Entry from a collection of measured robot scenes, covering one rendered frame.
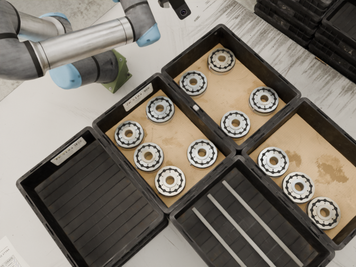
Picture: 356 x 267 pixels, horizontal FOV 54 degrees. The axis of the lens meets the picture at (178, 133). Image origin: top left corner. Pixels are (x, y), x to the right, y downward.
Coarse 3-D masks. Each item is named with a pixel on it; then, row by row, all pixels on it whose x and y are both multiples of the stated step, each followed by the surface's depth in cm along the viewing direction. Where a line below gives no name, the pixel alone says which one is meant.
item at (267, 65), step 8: (224, 24) 126; (208, 32) 125; (232, 32) 125; (200, 40) 124; (240, 40) 123; (192, 48) 123; (248, 48) 122; (176, 56) 122; (256, 56) 122; (168, 64) 121; (264, 64) 119; (272, 72) 118; (168, 80) 119; (280, 80) 118; (176, 88) 118; (296, 88) 116; (184, 96) 117; (296, 96) 115; (192, 104) 116; (288, 104) 115; (200, 112) 115; (280, 112) 113; (208, 120) 113; (272, 120) 112; (216, 128) 112; (264, 128) 112; (224, 136) 111; (256, 136) 111; (232, 144) 110
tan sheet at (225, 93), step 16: (192, 64) 132; (240, 64) 131; (176, 80) 130; (208, 80) 130; (224, 80) 129; (240, 80) 129; (256, 80) 129; (208, 96) 127; (224, 96) 127; (240, 96) 127; (208, 112) 125; (224, 112) 125; (256, 128) 122; (240, 144) 121
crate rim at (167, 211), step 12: (144, 84) 121; (168, 84) 120; (180, 96) 117; (192, 108) 115; (96, 120) 115; (204, 120) 113; (216, 132) 112; (108, 144) 114; (228, 144) 110; (120, 156) 111; (228, 156) 109; (132, 168) 109; (216, 168) 109; (204, 180) 107; (192, 192) 106
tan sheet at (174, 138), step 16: (144, 112) 126; (176, 112) 126; (112, 128) 125; (144, 128) 124; (160, 128) 124; (176, 128) 124; (192, 128) 123; (160, 144) 122; (176, 144) 122; (128, 160) 121; (176, 160) 120; (144, 176) 118; (192, 176) 117
